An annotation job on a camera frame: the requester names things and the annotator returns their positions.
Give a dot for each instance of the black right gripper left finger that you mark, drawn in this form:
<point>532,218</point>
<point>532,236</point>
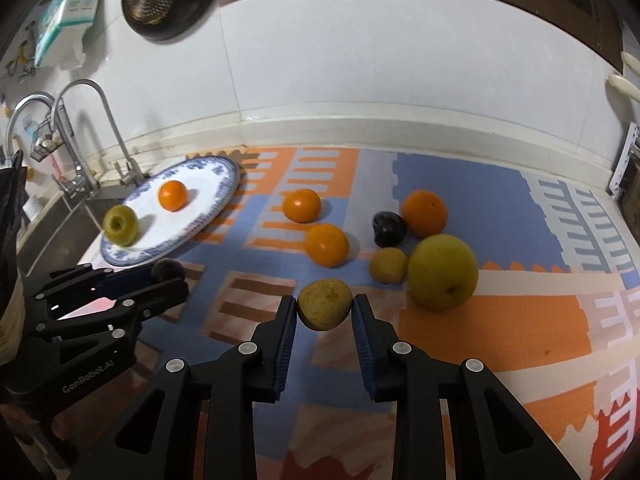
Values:
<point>199,416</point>

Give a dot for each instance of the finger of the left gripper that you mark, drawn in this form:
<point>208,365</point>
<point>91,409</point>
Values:
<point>38,286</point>
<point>78,318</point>

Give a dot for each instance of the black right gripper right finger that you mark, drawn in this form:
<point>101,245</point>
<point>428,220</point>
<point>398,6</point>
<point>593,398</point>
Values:
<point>492,434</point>

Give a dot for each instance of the small yellow pear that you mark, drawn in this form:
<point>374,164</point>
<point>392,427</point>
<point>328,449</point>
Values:
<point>324,304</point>
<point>388,266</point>

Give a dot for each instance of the stainless steel sink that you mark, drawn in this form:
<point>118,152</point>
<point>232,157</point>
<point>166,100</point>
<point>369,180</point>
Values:
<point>65,230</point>

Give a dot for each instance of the green apple on plate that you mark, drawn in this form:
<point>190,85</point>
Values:
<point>120,225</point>

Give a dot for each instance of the orange mandarin on plate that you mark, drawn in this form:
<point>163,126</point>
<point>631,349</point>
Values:
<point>173,195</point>

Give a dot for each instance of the large yellow-green pear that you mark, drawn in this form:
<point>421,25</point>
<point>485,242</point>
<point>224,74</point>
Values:
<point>442,272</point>

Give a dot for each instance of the colourful patterned table mat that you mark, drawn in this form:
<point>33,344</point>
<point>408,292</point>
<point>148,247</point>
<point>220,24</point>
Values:
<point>555,314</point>

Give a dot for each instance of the blue white porcelain plate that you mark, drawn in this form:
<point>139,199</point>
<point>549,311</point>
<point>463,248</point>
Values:
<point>210,181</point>

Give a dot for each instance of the dark purple plum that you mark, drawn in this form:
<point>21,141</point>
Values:
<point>389,229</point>

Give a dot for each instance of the large orange at back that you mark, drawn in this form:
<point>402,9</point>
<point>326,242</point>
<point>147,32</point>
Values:
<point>425,213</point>

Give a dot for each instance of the orange mandarin back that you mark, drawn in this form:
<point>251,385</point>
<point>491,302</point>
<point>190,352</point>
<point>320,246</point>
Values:
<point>302,206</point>

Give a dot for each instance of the orange mandarin front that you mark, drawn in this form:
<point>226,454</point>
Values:
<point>327,245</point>

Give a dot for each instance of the teal white package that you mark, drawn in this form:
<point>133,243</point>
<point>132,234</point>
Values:
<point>61,31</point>

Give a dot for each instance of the wire sink caddy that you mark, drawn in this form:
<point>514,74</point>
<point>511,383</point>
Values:
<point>45,141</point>

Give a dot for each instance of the white metal rack bracket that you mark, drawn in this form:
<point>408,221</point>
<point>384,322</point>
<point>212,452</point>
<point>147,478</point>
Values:
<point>629,154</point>

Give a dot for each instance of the white hanging utensil handle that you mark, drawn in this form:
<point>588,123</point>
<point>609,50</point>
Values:
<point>624,86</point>

